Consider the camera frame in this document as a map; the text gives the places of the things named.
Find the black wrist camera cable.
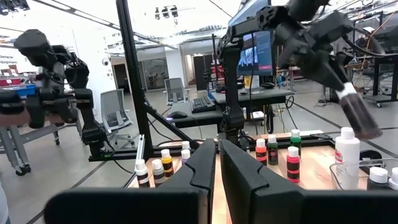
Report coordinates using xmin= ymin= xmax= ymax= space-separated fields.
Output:
xmin=341 ymin=26 xmax=388 ymax=58

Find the red small paint bottle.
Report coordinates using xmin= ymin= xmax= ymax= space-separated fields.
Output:
xmin=286 ymin=146 xmax=301 ymax=184

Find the yellow small paint bottle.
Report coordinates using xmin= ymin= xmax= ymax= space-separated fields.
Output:
xmin=160 ymin=148 xmax=175 ymax=178

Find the black keyboard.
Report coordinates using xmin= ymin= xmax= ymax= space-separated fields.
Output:
xmin=191 ymin=95 xmax=217 ymax=113

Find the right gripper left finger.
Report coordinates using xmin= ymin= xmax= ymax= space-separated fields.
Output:
xmin=45 ymin=138 xmax=216 ymax=224

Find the computer monitor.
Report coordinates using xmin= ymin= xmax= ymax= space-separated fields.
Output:
xmin=228 ymin=0 xmax=276 ymax=77

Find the clear plastic bin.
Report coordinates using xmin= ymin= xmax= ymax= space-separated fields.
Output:
xmin=329 ymin=157 xmax=398 ymax=191

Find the large white paint bottle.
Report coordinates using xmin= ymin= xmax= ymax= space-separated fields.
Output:
xmin=334 ymin=126 xmax=361 ymax=190

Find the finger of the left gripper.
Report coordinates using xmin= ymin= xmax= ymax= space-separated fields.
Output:
xmin=298 ymin=55 xmax=345 ymax=93
xmin=317 ymin=52 xmax=354 ymax=88

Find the grey desk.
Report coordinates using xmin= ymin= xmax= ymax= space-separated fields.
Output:
xmin=208 ymin=86 xmax=296 ymax=108

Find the dark green small paint bottle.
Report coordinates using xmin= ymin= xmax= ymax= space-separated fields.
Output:
xmin=267 ymin=134 xmax=279 ymax=166

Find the white small paint bottle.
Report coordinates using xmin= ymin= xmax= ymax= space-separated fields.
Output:
xmin=134 ymin=159 xmax=151 ymax=189

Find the dark brown small paint bottle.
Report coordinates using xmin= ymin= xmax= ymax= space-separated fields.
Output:
xmin=366 ymin=166 xmax=389 ymax=191

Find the dark desk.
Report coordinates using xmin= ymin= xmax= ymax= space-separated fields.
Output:
xmin=167 ymin=101 xmax=224 ymax=129

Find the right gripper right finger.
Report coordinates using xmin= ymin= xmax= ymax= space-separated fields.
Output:
xmin=220 ymin=139 xmax=398 ymax=224

